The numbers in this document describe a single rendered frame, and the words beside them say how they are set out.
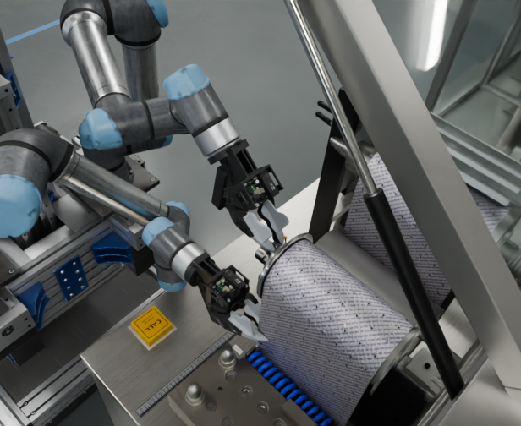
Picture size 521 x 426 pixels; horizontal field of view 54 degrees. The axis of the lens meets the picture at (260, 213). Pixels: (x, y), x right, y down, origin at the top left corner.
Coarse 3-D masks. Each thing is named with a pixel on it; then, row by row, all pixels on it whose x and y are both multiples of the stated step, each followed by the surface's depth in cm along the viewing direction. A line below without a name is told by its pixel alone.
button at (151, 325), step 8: (152, 312) 122; (160, 312) 123; (136, 320) 121; (144, 320) 121; (152, 320) 121; (160, 320) 121; (168, 320) 121; (136, 328) 120; (144, 328) 120; (152, 328) 120; (160, 328) 120; (168, 328) 121; (144, 336) 118; (152, 336) 118; (160, 336) 120; (152, 344) 119
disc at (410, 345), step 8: (416, 336) 78; (408, 344) 77; (416, 344) 88; (400, 352) 77; (408, 352) 85; (392, 360) 77; (400, 360) 82; (392, 368) 80; (384, 376) 77; (376, 384) 78; (384, 384) 87; (376, 392) 86
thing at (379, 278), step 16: (320, 240) 101; (336, 240) 101; (336, 256) 98; (352, 256) 98; (368, 256) 100; (352, 272) 97; (368, 272) 96; (384, 272) 97; (384, 288) 94; (400, 288) 94; (400, 304) 92; (432, 304) 93
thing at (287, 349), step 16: (272, 320) 95; (272, 336) 99; (288, 336) 94; (272, 352) 103; (288, 352) 97; (304, 352) 92; (288, 368) 101; (304, 368) 96; (320, 368) 91; (336, 368) 87; (304, 384) 100; (320, 384) 95; (336, 384) 90; (352, 384) 86; (320, 400) 98; (336, 400) 93; (352, 400) 89; (336, 416) 97
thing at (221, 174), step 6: (216, 174) 95; (222, 174) 93; (216, 180) 96; (222, 180) 94; (216, 186) 97; (222, 186) 95; (216, 192) 98; (222, 192) 97; (216, 198) 99; (222, 198) 98; (216, 204) 100; (222, 204) 100
